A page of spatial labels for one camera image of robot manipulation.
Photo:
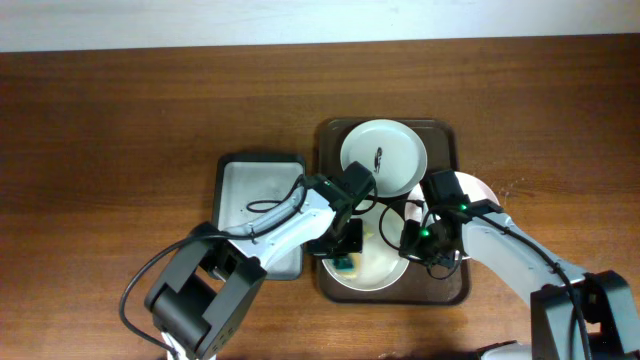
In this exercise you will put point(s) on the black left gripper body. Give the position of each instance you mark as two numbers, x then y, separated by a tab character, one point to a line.
349	240

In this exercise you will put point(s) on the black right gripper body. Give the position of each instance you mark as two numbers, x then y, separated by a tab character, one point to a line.
421	243

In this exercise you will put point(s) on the green yellow sponge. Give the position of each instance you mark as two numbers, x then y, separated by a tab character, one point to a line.
347	265

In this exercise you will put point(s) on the cream white plate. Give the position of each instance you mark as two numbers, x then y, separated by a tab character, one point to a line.
376	266

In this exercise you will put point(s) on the pink white plate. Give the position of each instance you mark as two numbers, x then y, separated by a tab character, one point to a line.
417	209

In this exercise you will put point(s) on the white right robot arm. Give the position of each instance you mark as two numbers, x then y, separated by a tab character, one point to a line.
575	314

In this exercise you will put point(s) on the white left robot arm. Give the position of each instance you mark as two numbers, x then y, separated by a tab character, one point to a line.
202	296

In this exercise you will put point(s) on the grey soapy tray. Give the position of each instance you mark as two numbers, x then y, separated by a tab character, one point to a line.
247	183

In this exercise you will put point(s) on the pale green stained plate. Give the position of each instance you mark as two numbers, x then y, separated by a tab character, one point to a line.
394	154

